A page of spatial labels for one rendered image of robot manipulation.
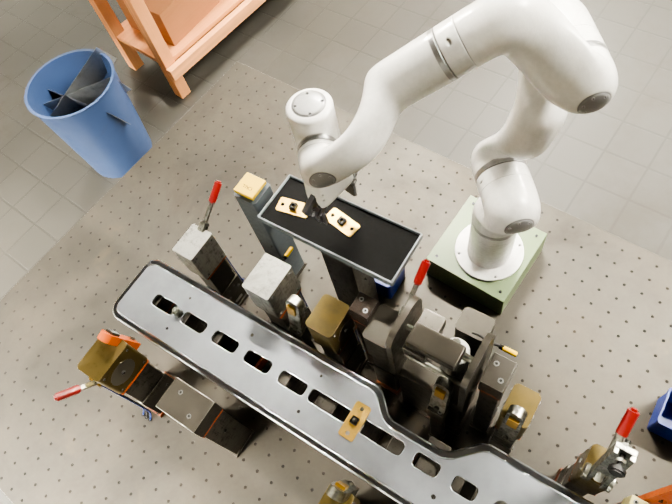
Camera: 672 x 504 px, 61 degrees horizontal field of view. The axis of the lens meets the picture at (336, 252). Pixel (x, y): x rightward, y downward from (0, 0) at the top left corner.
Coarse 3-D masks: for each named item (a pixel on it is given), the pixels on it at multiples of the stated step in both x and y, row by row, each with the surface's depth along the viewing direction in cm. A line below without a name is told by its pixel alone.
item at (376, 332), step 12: (384, 312) 129; (396, 312) 128; (372, 324) 128; (384, 324) 128; (372, 336) 127; (384, 336) 126; (372, 348) 131; (384, 348) 125; (384, 360) 134; (384, 372) 146; (384, 384) 158; (396, 384) 151
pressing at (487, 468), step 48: (144, 288) 151; (192, 288) 149; (144, 336) 145; (192, 336) 142; (240, 336) 140; (288, 336) 138; (240, 384) 134; (336, 384) 131; (336, 432) 126; (384, 480) 120; (432, 480) 118; (480, 480) 117; (528, 480) 116
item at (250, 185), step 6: (246, 174) 143; (240, 180) 143; (246, 180) 143; (252, 180) 142; (258, 180) 142; (264, 180) 142; (240, 186) 142; (246, 186) 142; (252, 186) 141; (258, 186) 141; (240, 192) 141; (246, 192) 141; (252, 192) 140; (258, 192) 141; (252, 198) 140
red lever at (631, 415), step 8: (632, 408) 105; (624, 416) 106; (632, 416) 105; (624, 424) 105; (632, 424) 105; (616, 432) 106; (624, 432) 105; (616, 440) 106; (608, 448) 107; (600, 480) 108
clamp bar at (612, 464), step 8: (616, 448) 96; (624, 448) 96; (608, 456) 98; (616, 456) 99; (624, 456) 97; (632, 456) 96; (600, 464) 102; (608, 464) 102; (616, 464) 95; (624, 464) 96; (632, 464) 96; (592, 472) 106; (600, 472) 106; (608, 472) 105; (616, 472) 95; (624, 472) 94; (608, 480) 105
